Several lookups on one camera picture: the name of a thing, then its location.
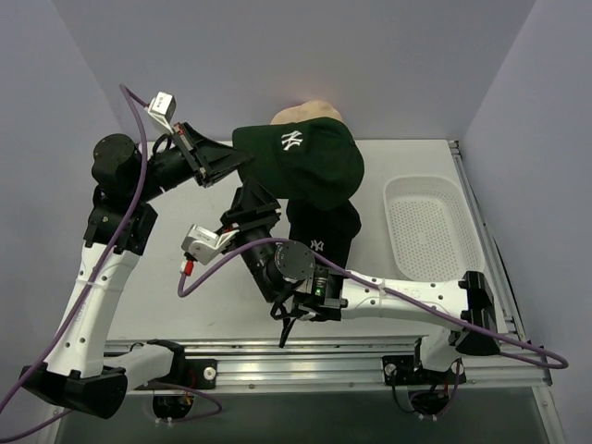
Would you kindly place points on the green baseball cap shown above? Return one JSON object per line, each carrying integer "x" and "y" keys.
{"x": 316, "y": 160}

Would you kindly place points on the beige bucket hat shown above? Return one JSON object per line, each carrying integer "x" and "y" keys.
{"x": 306, "y": 111}

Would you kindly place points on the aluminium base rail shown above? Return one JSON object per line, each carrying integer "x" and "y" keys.
{"x": 338, "y": 364}

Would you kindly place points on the black baseball cap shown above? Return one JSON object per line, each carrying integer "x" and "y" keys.
{"x": 327, "y": 232}

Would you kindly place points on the white perforated tray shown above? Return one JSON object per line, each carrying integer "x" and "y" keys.
{"x": 431, "y": 229}

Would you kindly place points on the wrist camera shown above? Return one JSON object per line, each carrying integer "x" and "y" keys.
{"x": 161, "y": 110}
{"x": 201, "y": 245}

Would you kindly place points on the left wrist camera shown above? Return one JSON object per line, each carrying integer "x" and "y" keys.
{"x": 161, "y": 110}

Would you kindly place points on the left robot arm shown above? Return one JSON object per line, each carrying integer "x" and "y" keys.
{"x": 75, "y": 374}

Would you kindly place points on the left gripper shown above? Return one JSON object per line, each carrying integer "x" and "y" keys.
{"x": 191, "y": 154}

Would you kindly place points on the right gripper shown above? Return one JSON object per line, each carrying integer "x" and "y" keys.
{"x": 250, "y": 217}

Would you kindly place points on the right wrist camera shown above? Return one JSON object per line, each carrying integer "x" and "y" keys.
{"x": 201, "y": 245}

